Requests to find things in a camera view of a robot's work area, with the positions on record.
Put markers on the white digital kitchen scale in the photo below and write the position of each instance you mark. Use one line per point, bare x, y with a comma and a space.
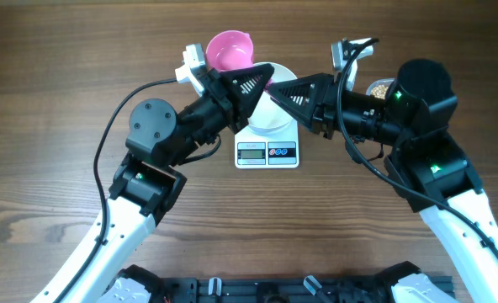
268, 149

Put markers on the clear plastic soybean container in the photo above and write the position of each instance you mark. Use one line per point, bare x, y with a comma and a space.
378, 89

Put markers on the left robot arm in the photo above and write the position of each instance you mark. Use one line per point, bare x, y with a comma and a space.
146, 184

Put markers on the white bowl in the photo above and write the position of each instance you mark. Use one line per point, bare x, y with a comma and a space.
268, 116

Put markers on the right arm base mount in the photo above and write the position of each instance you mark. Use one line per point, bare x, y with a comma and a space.
406, 283

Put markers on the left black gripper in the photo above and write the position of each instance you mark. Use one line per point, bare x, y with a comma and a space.
225, 89

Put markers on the pink plastic scoop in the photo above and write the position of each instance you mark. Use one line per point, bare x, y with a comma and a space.
230, 50

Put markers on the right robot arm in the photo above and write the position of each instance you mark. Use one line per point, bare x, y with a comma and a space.
426, 166

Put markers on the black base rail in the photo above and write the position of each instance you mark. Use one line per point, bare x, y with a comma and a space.
355, 289

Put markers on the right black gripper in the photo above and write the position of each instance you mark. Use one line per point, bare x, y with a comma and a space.
320, 108

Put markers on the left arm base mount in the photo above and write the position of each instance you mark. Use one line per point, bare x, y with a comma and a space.
134, 284

